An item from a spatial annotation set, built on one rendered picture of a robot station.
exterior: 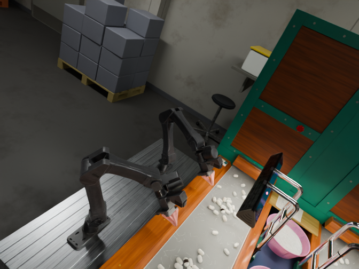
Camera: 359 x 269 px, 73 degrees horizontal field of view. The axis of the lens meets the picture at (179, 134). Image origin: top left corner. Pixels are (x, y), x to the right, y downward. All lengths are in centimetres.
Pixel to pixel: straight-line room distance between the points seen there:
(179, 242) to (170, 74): 316
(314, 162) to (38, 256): 152
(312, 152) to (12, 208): 205
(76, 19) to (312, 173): 323
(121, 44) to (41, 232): 245
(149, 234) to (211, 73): 290
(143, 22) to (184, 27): 69
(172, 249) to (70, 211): 50
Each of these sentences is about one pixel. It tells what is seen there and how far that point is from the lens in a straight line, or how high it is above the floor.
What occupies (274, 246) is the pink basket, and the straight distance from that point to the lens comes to 157.
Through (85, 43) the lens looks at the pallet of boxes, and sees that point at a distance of 367.
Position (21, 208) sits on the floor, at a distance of 215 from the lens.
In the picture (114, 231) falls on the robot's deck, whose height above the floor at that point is 67.
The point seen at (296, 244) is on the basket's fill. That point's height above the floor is 74.
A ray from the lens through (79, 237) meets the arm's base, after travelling 122.
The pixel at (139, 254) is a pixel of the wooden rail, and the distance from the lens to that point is 112.
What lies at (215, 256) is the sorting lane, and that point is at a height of 74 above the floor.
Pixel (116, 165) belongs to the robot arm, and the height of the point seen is 110.
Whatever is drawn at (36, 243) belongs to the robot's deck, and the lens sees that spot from 122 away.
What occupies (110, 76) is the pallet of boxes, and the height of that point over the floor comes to 34.
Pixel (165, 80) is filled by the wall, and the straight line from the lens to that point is 410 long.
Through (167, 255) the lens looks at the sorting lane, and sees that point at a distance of 118.
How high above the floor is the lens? 172
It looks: 31 degrees down
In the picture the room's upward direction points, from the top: 24 degrees clockwise
